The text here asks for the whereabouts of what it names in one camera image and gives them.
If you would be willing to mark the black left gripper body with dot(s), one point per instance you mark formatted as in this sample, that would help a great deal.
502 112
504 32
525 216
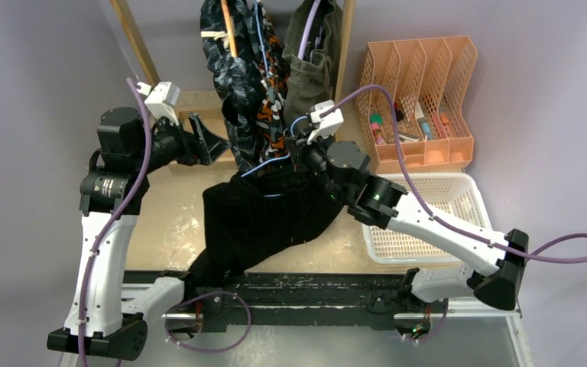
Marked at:
170 144

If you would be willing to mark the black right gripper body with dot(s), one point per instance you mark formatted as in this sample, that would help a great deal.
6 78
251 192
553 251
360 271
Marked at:
312 157

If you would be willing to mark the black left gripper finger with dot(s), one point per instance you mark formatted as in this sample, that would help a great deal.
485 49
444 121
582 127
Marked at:
204 139
208 158

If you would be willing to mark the dark leaf-print shorts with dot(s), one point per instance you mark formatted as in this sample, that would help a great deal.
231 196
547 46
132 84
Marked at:
237 81

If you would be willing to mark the black shorts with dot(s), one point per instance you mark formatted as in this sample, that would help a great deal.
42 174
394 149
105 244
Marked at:
247 219

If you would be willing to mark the orange plastic hanger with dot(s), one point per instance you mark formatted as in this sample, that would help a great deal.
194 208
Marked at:
229 26

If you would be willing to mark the light blue wire hanger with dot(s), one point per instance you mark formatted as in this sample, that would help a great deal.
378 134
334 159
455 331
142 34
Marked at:
273 160

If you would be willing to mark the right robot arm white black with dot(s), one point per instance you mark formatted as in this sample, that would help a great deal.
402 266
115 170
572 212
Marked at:
493 262

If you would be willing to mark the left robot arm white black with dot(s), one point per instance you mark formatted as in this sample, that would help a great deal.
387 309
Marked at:
112 307

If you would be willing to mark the orange camouflage shorts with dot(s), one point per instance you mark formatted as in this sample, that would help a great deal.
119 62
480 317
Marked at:
270 118

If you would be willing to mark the olive green shorts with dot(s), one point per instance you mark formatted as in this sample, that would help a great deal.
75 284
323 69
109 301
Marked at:
313 76

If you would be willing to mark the purple plastic hanger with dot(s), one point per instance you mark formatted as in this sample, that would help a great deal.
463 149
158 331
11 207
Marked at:
307 29

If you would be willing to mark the items in file organizer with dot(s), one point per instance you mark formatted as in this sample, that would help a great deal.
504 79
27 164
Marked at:
407 131

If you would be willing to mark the orange plastic file organizer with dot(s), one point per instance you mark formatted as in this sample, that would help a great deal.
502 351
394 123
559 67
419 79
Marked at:
434 72

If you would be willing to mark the white plastic basket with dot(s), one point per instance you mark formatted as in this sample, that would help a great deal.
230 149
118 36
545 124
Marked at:
454 193

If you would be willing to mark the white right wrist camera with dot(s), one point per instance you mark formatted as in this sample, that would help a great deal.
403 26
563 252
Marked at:
325 119

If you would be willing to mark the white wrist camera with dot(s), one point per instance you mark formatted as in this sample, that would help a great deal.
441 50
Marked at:
160 100
325 119

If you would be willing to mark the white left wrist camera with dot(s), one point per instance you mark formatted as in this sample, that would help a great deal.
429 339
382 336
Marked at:
160 100

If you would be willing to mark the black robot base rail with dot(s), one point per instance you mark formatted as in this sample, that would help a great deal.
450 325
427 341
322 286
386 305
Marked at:
379 301

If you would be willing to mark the aluminium frame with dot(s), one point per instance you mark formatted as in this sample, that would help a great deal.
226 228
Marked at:
459 307

